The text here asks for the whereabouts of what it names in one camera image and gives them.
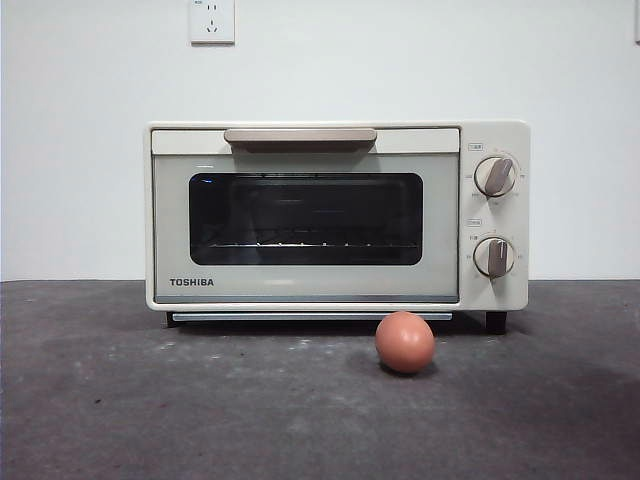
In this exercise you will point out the black oven foot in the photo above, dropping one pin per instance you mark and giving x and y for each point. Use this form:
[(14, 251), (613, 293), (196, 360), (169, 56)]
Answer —
[(497, 322), (171, 321)]

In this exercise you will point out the brown egg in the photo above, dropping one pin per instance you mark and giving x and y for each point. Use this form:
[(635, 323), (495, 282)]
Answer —
[(405, 342)]

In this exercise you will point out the white wall socket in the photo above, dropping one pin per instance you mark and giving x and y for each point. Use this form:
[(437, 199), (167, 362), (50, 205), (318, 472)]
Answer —
[(212, 22)]

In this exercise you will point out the cream oven knob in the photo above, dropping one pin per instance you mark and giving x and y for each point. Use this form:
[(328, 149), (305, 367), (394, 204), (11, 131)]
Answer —
[(495, 176), (495, 257)]

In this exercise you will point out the metal crumb tray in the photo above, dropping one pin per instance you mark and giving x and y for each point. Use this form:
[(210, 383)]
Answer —
[(300, 316)]

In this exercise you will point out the cream Toshiba toaster oven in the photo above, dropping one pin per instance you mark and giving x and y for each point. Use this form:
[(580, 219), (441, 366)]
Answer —
[(492, 135)]

